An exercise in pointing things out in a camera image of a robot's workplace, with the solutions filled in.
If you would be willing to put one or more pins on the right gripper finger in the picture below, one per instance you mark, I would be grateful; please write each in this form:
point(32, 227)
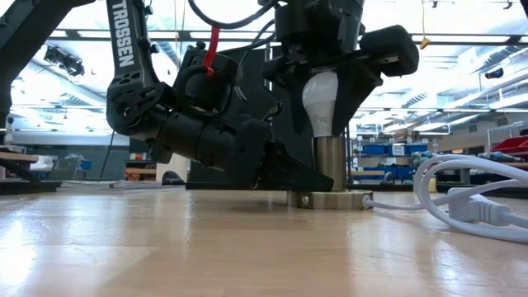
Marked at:
point(295, 99)
point(354, 88)

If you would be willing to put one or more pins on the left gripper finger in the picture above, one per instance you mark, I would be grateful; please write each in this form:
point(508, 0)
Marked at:
point(284, 177)

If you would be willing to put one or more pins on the white lightbulb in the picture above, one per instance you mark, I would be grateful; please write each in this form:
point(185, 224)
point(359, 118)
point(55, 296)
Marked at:
point(319, 99)

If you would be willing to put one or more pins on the brass lamp socket base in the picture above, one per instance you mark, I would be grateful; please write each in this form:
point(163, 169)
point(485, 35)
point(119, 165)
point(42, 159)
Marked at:
point(330, 165)

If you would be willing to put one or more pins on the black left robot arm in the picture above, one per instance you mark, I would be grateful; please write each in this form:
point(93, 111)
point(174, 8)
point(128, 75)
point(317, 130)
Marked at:
point(123, 41)

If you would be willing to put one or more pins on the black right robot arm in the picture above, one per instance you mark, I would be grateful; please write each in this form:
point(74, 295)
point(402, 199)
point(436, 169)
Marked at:
point(317, 8)

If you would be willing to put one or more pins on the shelf rack with blue bins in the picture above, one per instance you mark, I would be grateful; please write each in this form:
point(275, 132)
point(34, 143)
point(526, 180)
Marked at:
point(375, 149)

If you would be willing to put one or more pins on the black dome-shaped object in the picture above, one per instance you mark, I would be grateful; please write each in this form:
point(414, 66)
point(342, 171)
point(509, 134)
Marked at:
point(173, 179)

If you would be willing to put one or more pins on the yellow hanging pendant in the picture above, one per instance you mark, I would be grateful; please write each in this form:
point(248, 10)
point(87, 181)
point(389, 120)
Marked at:
point(425, 42)

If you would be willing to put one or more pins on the black monitor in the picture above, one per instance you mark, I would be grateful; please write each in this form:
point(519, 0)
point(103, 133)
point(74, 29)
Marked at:
point(138, 146)

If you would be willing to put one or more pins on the red storage bin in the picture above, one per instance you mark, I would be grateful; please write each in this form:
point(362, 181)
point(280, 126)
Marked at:
point(511, 145)

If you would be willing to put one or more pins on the long wooden workbench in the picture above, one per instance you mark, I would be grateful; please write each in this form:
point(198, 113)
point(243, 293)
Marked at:
point(515, 164)

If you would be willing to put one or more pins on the wooden side table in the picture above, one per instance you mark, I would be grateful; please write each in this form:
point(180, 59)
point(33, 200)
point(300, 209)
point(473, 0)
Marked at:
point(16, 157)

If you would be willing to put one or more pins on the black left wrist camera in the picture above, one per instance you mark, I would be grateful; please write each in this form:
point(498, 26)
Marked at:
point(198, 88)

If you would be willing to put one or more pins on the black aluminium table frame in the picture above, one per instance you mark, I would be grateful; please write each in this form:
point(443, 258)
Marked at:
point(392, 187)

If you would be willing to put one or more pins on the small black ceiling camera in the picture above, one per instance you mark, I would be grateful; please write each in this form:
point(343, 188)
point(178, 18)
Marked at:
point(494, 74)

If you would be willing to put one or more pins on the black ceiling camera rig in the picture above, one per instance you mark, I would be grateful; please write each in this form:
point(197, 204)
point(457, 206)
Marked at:
point(66, 62)

